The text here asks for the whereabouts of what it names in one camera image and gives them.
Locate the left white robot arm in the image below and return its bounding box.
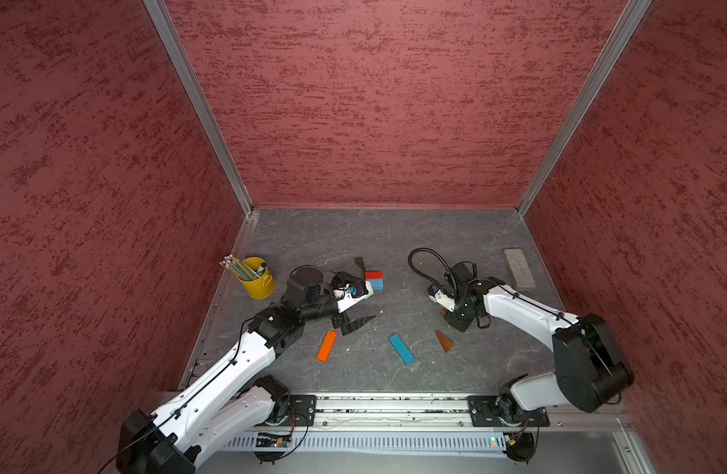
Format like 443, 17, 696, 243
109, 266, 375, 473

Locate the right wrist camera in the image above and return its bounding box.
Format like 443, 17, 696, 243
428, 284, 456, 312

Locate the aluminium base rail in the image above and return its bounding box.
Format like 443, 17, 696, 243
244, 390, 631, 431

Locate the reddish brown wedge block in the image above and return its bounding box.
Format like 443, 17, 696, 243
435, 330, 454, 353

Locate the grey rectangular eraser block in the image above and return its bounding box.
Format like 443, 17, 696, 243
503, 248, 537, 290

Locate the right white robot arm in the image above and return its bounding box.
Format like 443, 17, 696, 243
407, 247, 635, 428

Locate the bundle of pencils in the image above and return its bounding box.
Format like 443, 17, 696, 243
219, 255, 260, 282

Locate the light blue rectangular block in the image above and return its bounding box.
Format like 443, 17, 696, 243
369, 278, 384, 292

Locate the yellow pencil cup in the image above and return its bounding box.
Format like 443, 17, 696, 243
240, 257, 276, 300

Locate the orange flat block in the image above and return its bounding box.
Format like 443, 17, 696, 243
316, 331, 338, 363

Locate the teal flat block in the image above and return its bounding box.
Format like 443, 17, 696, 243
388, 334, 415, 365

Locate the white slotted cable duct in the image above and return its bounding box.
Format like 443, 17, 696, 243
222, 431, 507, 457

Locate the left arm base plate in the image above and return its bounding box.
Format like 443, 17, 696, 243
265, 394, 318, 428

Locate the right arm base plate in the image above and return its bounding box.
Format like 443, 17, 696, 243
466, 395, 550, 430

